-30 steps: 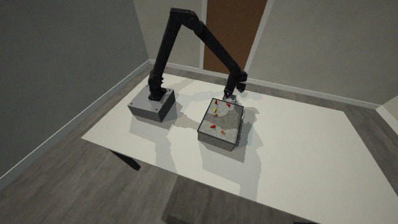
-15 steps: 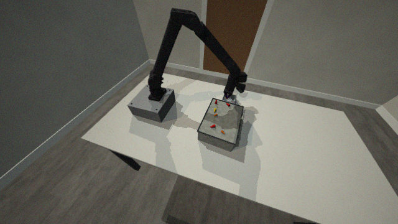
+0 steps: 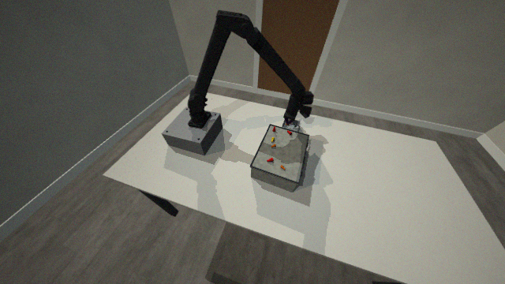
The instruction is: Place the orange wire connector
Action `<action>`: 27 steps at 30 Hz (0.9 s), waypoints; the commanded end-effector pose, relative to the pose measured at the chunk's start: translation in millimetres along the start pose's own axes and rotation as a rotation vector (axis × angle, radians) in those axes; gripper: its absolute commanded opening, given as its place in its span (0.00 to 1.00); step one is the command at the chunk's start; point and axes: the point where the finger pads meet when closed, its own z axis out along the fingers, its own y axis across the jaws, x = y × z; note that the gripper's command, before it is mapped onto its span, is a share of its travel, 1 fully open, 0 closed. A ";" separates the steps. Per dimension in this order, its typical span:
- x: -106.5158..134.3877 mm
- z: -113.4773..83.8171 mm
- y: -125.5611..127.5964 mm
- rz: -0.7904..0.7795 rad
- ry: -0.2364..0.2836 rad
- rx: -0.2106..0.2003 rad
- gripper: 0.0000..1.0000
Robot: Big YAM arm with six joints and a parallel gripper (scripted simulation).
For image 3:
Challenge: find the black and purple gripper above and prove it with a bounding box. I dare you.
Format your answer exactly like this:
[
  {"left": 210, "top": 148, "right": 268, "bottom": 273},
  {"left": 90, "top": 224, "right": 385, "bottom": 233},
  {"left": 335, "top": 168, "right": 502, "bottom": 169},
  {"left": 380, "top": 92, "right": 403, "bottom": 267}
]
[{"left": 283, "top": 104, "right": 298, "bottom": 125}]

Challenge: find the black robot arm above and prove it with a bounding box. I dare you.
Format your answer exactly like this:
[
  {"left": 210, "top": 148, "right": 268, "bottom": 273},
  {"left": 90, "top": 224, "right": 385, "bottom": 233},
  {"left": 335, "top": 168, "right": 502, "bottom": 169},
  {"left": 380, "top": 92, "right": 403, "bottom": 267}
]
[{"left": 188, "top": 10, "right": 314, "bottom": 129}]

